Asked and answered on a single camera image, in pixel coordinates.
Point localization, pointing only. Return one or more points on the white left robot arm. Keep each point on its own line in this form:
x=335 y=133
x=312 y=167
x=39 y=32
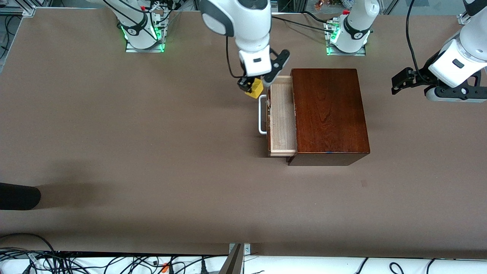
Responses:
x=357 y=26

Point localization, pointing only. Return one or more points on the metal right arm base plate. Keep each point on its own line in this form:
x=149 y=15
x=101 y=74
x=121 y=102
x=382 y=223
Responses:
x=152 y=50

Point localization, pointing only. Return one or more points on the dark brown wooden cabinet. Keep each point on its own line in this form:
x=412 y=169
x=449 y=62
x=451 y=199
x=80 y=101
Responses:
x=331 y=114

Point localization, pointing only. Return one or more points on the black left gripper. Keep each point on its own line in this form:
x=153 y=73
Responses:
x=423 y=77

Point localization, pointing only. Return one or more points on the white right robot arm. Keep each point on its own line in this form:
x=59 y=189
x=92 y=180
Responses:
x=251 y=23

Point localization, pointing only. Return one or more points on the aluminium frame profile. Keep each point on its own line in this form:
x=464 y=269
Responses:
x=23 y=9
x=463 y=19

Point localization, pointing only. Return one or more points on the orange connector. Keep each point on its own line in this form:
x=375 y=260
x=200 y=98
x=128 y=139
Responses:
x=165 y=267

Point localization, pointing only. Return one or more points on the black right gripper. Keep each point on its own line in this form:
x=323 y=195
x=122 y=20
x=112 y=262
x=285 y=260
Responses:
x=244 y=83

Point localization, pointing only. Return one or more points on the yellow wooden block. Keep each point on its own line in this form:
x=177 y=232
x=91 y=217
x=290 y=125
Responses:
x=255 y=90

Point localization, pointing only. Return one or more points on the white board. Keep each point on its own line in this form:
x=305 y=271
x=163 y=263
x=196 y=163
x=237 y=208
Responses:
x=304 y=266

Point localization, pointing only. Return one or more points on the small metal bracket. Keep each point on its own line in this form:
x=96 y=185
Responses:
x=247 y=249

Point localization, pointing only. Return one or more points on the grey metal post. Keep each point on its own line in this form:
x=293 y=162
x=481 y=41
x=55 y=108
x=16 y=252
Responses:
x=233 y=264

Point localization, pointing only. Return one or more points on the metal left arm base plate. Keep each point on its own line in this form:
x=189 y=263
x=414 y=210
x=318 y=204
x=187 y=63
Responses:
x=344 y=54

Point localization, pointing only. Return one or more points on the black cylinder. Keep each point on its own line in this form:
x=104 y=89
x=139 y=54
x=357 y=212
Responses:
x=19 y=196

